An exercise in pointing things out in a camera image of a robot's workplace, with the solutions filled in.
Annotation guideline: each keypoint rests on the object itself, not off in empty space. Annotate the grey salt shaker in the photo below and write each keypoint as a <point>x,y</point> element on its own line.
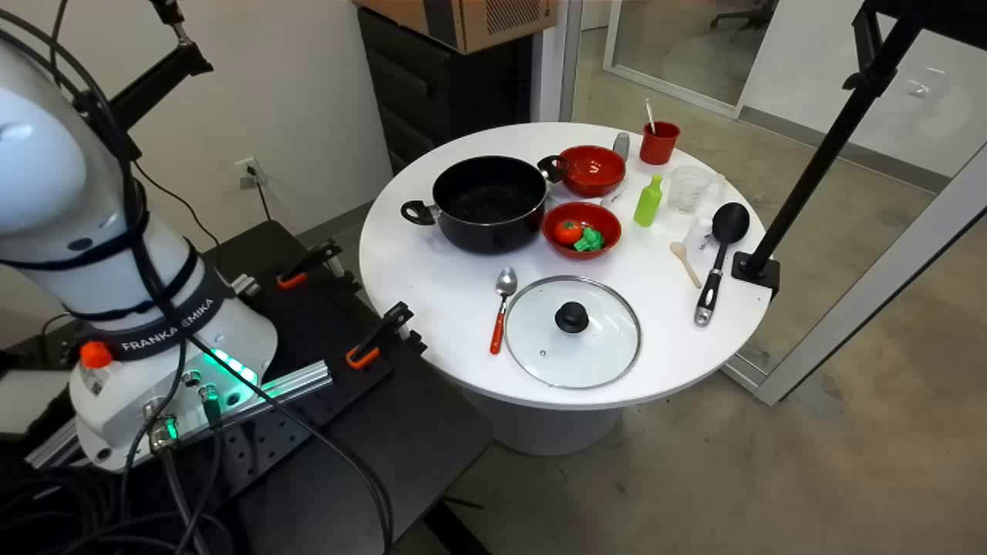
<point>622,142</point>

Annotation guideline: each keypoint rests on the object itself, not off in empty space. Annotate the silver aluminium rail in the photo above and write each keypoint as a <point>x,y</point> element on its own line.
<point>299,381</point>

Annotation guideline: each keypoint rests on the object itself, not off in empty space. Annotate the green toy broccoli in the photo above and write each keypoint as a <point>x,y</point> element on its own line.
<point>591,242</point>

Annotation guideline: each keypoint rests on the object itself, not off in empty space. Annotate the small wooden spoon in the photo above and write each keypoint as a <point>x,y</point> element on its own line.
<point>683,264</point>

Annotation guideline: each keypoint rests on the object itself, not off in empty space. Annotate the red speckled bowl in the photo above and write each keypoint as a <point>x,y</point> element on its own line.
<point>591,170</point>

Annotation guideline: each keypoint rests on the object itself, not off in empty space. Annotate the white stick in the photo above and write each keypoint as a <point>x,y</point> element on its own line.
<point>648,116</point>

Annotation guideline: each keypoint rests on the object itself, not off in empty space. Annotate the black cabinet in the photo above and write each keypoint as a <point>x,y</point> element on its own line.
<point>444,92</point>

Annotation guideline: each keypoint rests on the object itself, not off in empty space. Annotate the black ladle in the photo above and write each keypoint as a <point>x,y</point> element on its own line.
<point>730,224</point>

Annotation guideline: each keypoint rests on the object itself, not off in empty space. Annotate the glass lid black knob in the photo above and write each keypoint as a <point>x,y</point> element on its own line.
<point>596,349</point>

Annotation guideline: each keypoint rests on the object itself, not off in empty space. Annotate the green plastic bottle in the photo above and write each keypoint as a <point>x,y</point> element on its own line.
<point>648,203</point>

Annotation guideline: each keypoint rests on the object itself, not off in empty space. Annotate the black tripod stand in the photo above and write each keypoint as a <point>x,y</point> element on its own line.
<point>822,156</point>

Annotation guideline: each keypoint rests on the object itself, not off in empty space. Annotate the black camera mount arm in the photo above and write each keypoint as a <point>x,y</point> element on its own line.
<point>166,73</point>

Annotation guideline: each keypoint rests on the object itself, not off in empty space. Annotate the clear plastic cup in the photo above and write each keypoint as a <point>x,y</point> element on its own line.
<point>692,188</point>

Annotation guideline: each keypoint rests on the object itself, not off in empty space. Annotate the orange bowl with beans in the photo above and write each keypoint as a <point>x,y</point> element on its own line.
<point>600,214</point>

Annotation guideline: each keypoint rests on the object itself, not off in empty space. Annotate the red cup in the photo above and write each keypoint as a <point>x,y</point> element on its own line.
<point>659,147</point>

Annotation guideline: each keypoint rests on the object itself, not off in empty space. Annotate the white framed door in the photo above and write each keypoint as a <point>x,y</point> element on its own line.
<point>873,275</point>

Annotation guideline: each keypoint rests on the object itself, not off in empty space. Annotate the white wall outlet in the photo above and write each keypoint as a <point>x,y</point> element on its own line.
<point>249,173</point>

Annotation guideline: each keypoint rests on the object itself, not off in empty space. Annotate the black cooking pot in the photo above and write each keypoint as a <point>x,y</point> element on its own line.
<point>489,236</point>

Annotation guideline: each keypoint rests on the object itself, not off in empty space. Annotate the red toy tomato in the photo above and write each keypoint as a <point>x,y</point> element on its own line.
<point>569,231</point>

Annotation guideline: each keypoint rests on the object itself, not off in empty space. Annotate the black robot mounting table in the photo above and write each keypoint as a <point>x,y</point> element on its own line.
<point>411,432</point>

